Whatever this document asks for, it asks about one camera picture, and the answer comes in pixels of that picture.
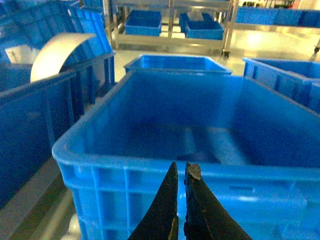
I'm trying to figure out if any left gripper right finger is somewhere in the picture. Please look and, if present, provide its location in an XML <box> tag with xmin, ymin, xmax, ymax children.
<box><xmin>184</xmin><ymin>162</ymin><xmax>251</xmax><ymax>240</ymax></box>

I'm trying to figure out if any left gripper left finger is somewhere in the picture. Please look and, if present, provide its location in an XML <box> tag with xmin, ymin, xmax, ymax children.
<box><xmin>129</xmin><ymin>162</ymin><xmax>179</xmax><ymax>240</ymax></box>

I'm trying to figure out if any blue empty bin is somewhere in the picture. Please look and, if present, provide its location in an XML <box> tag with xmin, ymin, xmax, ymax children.
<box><xmin>52</xmin><ymin>71</ymin><xmax>320</xmax><ymax>240</ymax></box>

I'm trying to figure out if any blue bin behind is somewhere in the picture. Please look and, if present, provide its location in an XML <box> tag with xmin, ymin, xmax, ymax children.
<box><xmin>123</xmin><ymin>54</ymin><xmax>232</xmax><ymax>75</ymax></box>

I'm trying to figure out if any blue bin right side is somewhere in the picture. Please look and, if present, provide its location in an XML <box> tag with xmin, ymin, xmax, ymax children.
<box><xmin>243</xmin><ymin>57</ymin><xmax>320</xmax><ymax>113</ymax></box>

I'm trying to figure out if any dark blue bin left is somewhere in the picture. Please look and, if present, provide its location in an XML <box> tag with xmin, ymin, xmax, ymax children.
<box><xmin>0</xmin><ymin>51</ymin><xmax>116</xmax><ymax>206</ymax></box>

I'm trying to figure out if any white curved sheet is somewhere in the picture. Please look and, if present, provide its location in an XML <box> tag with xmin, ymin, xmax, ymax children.
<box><xmin>30</xmin><ymin>32</ymin><xmax>96</xmax><ymax>82</ymax></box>

